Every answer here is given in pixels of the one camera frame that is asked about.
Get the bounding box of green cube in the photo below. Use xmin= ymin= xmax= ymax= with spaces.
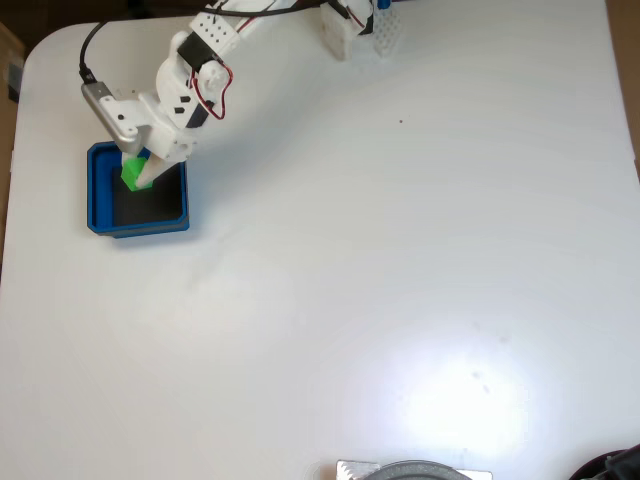
xmin=121 ymin=155 xmax=154 ymax=193

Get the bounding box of blue box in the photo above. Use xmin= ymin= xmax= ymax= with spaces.
xmin=86 ymin=133 xmax=191 ymax=240

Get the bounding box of silver metal plate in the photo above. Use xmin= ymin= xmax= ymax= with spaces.
xmin=335 ymin=459 xmax=494 ymax=480

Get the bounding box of grey round object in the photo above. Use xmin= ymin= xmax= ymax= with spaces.
xmin=367 ymin=459 xmax=474 ymax=480

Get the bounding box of black object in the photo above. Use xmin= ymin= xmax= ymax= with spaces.
xmin=567 ymin=447 xmax=640 ymax=480

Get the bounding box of silver camera box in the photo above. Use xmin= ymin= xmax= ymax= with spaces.
xmin=81 ymin=82 xmax=144 ymax=156

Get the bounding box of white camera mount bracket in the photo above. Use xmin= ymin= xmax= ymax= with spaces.
xmin=98 ymin=92 xmax=151 ymax=139

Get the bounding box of red white servo wire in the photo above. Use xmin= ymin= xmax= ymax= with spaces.
xmin=191 ymin=63 xmax=235 ymax=122

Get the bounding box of black USB cable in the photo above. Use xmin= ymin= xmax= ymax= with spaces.
xmin=78 ymin=0 xmax=324 ymax=87

